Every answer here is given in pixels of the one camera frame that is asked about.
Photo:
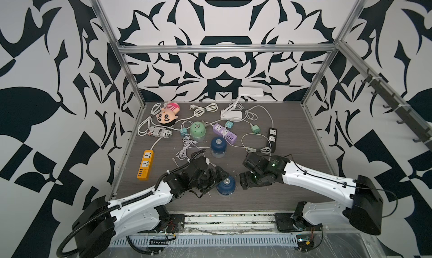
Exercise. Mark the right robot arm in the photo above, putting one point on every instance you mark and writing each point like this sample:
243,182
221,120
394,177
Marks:
356,202

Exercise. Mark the cartoon head toy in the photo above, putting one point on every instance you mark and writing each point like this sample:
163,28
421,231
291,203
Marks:
168,114

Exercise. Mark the green charger plug right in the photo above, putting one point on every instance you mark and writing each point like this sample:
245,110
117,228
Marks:
255,129

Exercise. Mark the wall hook rack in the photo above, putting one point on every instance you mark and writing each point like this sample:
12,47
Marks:
407,114

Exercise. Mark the teal charger plug left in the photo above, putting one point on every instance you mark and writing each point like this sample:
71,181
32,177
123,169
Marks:
184,132

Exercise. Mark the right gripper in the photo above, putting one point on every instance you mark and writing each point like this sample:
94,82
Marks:
246,182

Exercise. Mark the white desk lamp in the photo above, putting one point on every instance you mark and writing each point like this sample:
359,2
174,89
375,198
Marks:
234,114

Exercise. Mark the yellow power strip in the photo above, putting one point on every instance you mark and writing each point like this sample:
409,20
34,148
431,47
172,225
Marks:
145,165

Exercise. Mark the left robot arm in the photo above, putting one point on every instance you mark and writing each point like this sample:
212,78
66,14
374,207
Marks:
103,222

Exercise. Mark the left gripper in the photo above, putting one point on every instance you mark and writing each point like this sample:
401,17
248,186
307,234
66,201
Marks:
214,180

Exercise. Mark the teal charger plug middle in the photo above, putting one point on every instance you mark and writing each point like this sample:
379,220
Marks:
229,124

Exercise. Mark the teal charger plug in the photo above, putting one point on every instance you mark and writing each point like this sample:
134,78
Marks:
229,124
184,132

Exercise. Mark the blue meat grinder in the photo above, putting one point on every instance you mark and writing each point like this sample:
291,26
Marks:
227,187
218,147

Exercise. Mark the green meat grinder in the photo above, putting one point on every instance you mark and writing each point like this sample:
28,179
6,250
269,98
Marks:
198,131

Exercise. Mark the black power strip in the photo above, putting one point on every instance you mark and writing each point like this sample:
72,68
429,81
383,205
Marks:
272,139

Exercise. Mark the purple power strip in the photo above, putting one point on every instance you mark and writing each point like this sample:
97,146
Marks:
224,132

